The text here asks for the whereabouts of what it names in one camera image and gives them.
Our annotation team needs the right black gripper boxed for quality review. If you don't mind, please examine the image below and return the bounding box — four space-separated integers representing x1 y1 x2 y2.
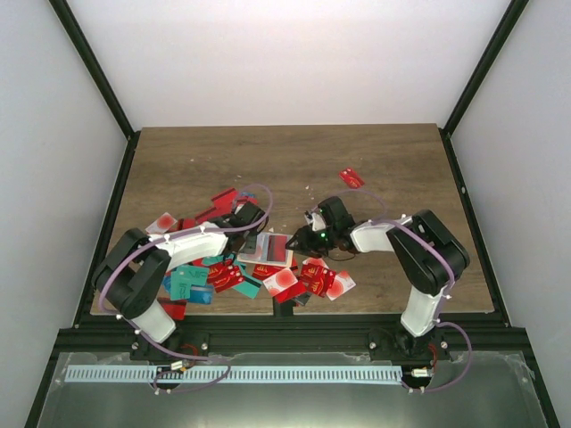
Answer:
286 225 338 259

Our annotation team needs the red white circle card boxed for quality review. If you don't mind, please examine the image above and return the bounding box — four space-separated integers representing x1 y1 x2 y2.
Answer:
238 234 268 263
262 268 298 297
145 212 178 235
326 271 356 300

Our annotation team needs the red stripe card bottom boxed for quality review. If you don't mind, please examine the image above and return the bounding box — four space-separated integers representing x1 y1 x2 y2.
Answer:
267 234 288 264

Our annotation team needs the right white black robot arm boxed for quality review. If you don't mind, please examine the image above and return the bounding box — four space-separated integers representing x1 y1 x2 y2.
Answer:
285 196 470 359

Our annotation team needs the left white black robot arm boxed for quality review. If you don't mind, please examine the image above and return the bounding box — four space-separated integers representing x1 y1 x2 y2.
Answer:
92 202 269 360

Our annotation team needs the red gold card top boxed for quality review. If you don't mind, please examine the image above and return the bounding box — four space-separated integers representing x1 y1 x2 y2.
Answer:
252 264 285 281

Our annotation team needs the red gold VIP card centre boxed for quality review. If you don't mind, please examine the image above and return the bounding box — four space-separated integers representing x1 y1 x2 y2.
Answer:
206 261 244 293

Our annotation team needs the red gold vip card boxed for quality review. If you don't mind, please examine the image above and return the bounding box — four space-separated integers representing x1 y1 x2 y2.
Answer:
206 261 244 293
299 258 336 297

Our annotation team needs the red gold VIP card right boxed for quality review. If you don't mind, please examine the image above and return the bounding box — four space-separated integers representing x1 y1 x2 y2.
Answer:
299 258 336 297

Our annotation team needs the red stripe card back left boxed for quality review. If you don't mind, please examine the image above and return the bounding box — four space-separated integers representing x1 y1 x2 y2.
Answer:
194 187 237 224

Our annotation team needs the teal VIP card upper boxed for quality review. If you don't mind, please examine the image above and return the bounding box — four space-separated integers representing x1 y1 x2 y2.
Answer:
202 256 262 299

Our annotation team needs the teal vip card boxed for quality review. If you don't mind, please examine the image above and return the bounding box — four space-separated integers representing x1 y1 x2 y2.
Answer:
170 265 209 300
202 256 262 299

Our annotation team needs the red card under circle card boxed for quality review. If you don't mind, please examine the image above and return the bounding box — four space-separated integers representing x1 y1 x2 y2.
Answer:
274 286 306 303

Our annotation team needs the blue chip card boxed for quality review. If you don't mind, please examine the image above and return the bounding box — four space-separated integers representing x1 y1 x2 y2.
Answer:
187 284 214 305

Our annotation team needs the teal VIP card lower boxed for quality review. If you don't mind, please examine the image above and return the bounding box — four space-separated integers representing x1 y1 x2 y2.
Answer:
170 265 209 300

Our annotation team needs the black card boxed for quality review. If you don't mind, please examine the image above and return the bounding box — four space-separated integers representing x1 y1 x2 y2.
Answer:
273 294 310 317

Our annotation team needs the red card lone back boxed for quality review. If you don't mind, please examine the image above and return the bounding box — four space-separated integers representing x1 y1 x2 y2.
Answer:
338 168 365 189

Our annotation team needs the dark red stripe card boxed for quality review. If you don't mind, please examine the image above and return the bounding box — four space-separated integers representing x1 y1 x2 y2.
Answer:
158 298 187 321

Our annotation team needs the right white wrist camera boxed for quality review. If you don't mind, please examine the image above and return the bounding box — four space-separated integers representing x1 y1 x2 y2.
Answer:
304 210 327 232

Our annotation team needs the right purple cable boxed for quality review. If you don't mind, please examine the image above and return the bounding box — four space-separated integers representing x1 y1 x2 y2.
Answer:
314 186 474 394

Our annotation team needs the black aluminium front rail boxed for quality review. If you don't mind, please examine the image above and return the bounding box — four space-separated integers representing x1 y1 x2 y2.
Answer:
54 313 531 354

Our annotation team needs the light blue slotted cable duct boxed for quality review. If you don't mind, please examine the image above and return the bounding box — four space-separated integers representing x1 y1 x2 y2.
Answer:
64 365 402 385

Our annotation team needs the black frame post left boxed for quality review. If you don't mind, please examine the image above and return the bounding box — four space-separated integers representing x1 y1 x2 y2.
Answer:
47 0 137 139

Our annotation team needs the black frame post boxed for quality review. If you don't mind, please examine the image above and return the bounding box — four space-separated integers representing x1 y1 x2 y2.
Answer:
47 0 137 139
443 0 531 135

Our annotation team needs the black frame post right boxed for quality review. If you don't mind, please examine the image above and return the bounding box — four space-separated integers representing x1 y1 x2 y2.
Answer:
443 0 531 135

